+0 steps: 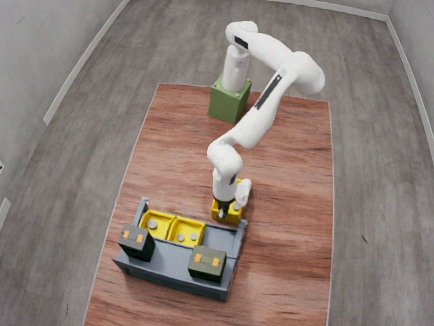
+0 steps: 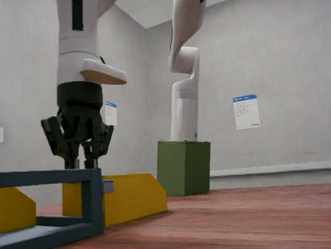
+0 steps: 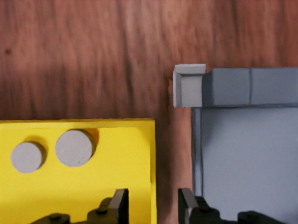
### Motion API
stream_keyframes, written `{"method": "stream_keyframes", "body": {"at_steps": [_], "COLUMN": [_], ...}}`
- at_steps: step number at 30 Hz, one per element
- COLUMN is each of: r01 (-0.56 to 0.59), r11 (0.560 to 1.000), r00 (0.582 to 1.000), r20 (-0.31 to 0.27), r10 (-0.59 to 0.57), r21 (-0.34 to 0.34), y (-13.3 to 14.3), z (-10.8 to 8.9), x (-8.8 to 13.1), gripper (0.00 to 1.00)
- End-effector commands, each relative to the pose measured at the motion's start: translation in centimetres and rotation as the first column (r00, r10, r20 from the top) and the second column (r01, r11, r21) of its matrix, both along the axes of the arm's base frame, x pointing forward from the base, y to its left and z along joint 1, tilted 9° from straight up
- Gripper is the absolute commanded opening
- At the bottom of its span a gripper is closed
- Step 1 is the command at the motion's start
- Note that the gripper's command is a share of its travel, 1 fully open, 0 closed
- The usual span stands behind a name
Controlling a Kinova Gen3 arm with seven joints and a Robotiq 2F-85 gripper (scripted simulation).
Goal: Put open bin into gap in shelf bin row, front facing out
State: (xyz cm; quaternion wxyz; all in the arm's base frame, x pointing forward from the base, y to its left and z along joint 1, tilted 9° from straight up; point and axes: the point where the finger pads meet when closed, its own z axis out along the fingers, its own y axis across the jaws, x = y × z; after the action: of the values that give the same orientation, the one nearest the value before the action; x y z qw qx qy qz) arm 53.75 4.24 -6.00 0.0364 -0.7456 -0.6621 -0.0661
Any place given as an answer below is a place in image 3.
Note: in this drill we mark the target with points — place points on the grey steel disc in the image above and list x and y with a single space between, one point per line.
28 157
74 148

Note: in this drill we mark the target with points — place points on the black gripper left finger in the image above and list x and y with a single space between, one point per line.
117 207

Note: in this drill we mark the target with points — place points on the yellow bin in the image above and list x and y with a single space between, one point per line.
125 157

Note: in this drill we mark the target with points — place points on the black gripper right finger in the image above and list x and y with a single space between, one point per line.
188 207

